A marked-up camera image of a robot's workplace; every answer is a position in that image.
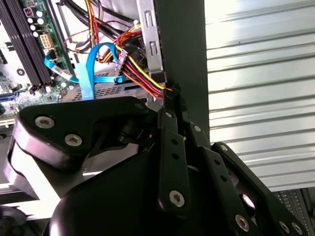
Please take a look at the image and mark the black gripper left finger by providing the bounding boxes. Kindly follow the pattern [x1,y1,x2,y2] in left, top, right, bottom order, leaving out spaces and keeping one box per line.
[3,90,192,220]

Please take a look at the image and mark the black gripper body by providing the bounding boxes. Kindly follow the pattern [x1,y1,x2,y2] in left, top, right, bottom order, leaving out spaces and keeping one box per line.
[43,147,247,236]

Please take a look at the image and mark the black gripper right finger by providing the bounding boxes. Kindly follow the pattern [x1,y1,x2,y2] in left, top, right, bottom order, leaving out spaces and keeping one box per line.
[173,90,311,236]

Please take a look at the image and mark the red yellow power wire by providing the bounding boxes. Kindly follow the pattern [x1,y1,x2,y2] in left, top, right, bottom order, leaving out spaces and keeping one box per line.
[97,22,183,99]

